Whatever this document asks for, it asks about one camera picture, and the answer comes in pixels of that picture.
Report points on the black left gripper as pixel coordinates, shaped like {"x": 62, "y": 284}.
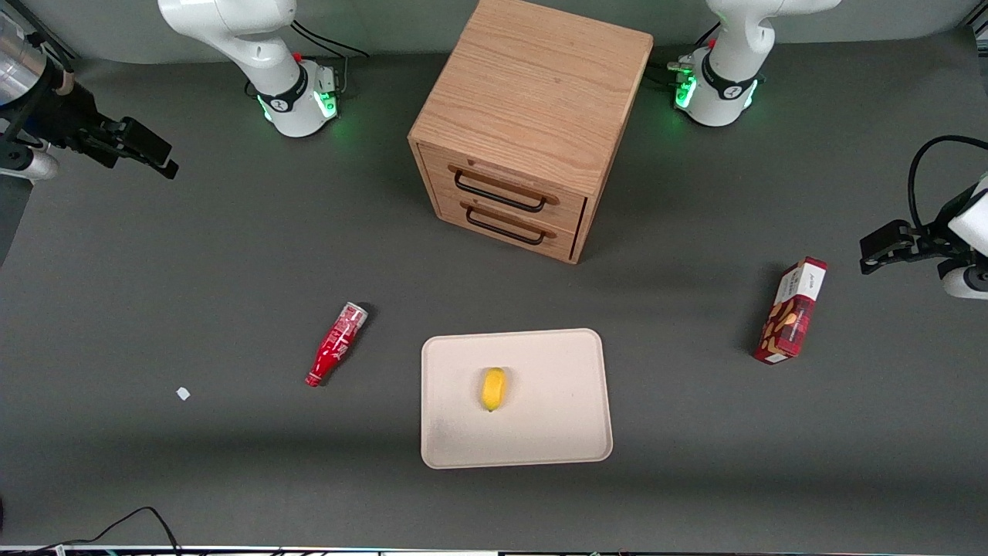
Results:
{"x": 928, "y": 239}

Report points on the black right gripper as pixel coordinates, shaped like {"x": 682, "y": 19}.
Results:
{"x": 63, "y": 116}

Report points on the red coke bottle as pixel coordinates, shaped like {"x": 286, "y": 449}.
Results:
{"x": 337, "y": 344}

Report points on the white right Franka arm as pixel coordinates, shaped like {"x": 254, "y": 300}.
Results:
{"x": 262, "y": 69}

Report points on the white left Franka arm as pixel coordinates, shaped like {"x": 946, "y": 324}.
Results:
{"x": 733, "y": 69}

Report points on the beige rectangular tray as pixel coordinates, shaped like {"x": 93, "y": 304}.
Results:
{"x": 556, "y": 401}

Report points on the red snack box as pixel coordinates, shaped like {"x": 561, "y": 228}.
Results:
{"x": 789, "y": 316}

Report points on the wooden drawer front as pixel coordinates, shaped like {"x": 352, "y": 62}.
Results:
{"x": 571, "y": 208}
{"x": 451, "y": 212}

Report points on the wooden drawer cabinet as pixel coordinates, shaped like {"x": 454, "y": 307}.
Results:
{"x": 532, "y": 85}

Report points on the yellow lemon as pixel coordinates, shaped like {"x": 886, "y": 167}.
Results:
{"x": 494, "y": 390}

